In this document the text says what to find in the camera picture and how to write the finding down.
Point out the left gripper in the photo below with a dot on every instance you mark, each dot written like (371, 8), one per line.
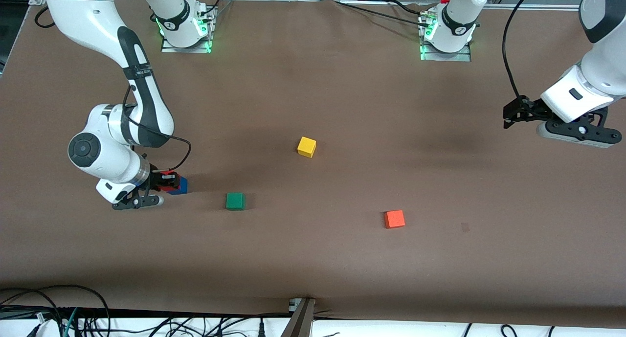
(530, 108)

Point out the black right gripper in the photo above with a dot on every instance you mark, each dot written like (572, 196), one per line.
(155, 178)

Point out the red wooden block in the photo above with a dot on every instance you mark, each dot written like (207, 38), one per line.
(168, 172)

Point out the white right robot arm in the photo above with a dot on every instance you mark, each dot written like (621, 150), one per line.
(93, 14)

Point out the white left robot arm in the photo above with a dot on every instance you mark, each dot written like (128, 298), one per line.
(457, 14)

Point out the blue wooden block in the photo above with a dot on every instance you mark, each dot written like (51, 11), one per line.
(182, 186)

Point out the green wooden block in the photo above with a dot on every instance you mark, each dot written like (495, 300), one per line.
(234, 201)

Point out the yellow wooden block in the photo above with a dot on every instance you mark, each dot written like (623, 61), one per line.
(306, 147)

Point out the orange wooden block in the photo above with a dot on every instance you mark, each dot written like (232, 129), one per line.
(394, 219)

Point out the white desk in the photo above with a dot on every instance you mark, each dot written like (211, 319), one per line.
(391, 329)

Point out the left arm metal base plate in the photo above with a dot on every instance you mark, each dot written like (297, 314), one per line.
(459, 57)

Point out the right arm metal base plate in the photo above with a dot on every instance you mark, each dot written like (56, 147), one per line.
(168, 48)

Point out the grey metal post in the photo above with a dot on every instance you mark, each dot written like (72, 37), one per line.
(299, 322)

